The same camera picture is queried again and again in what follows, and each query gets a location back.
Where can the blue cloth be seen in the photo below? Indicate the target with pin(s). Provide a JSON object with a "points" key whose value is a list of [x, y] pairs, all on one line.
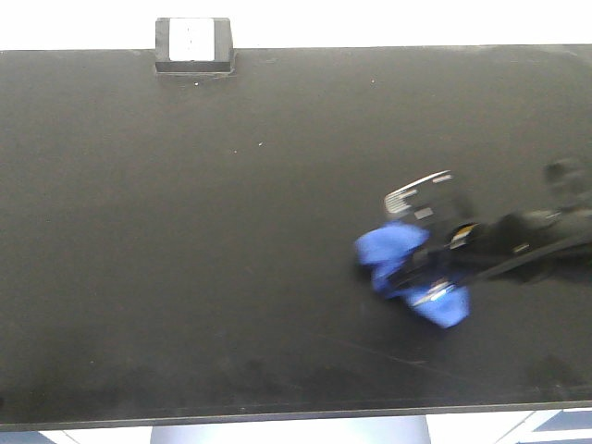
{"points": [[387, 254]]}

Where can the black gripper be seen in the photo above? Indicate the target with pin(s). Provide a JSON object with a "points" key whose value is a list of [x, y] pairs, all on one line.
{"points": [[439, 203]]}

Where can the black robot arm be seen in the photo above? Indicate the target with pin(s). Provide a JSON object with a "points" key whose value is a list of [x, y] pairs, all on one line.
{"points": [[460, 250]]}

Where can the black white socket box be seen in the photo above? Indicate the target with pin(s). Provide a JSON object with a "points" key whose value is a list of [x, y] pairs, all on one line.
{"points": [[193, 46]]}

